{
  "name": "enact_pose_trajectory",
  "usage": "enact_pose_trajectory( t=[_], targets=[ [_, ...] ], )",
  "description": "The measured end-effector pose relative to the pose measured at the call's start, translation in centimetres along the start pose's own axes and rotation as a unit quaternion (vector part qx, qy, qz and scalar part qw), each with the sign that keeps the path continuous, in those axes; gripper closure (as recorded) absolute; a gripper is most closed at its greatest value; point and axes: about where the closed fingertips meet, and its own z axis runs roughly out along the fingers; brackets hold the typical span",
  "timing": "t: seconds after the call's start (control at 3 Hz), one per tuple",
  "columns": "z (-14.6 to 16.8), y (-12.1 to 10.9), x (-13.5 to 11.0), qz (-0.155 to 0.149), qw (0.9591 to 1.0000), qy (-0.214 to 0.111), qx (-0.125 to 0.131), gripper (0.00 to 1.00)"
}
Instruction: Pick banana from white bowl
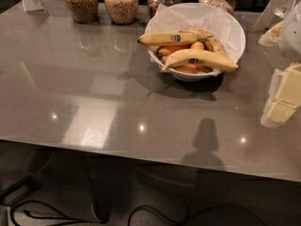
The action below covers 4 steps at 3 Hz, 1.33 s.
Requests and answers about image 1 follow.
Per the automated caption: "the white paper liner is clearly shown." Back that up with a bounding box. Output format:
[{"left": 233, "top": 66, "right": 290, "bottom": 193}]
[{"left": 148, "top": 3, "right": 241, "bottom": 77}]

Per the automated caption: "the black floor cable right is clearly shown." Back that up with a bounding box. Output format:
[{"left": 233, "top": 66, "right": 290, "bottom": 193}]
[{"left": 126, "top": 202, "right": 267, "bottom": 226}]

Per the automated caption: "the spotted back banana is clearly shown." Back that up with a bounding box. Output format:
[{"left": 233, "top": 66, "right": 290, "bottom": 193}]
[{"left": 182, "top": 27, "right": 226, "bottom": 55}]

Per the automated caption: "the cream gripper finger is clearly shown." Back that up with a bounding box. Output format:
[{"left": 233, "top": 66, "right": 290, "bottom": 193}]
[{"left": 261, "top": 99, "right": 296, "bottom": 128}]

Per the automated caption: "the upper yellow banana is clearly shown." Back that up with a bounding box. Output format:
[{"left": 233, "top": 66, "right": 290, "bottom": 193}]
[{"left": 137, "top": 33, "right": 210, "bottom": 46}]

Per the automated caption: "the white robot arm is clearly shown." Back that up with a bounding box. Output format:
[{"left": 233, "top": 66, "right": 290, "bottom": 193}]
[{"left": 259, "top": 1, "right": 301, "bottom": 128}]

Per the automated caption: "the front yellow banana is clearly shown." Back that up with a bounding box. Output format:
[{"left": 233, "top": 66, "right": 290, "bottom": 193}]
[{"left": 161, "top": 49, "right": 239, "bottom": 72}]

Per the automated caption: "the orange fruit in bowl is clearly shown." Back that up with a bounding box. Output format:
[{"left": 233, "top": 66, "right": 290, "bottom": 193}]
[{"left": 156, "top": 41, "right": 212, "bottom": 74}]

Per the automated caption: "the yellow banana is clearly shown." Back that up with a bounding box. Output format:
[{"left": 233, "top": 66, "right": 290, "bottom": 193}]
[
  {"left": 137, "top": 33, "right": 210, "bottom": 46},
  {"left": 161, "top": 49, "right": 239, "bottom": 72}
]

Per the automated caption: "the black floor cable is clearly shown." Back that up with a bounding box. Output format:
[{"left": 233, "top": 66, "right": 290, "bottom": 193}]
[
  {"left": 126, "top": 202, "right": 267, "bottom": 226},
  {"left": 8, "top": 200, "right": 111, "bottom": 226}
]

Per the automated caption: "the white bowl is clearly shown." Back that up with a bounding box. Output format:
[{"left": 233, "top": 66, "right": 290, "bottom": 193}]
[{"left": 144, "top": 2, "right": 246, "bottom": 83}]

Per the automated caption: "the clear acrylic stand right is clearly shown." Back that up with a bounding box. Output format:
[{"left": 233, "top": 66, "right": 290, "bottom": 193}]
[{"left": 251, "top": 0, "right": 301, "bottom": 47}]

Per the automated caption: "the left glass cereal jar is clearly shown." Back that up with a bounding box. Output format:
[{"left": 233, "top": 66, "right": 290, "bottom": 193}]
[{"left": 63, "top": 0, "right": 99, "bottom": 24}]

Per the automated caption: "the black floor cable left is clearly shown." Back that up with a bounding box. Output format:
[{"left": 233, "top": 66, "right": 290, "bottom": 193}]
[{"left": 8, "top": 200, "right": 111, "bottom": 226}]

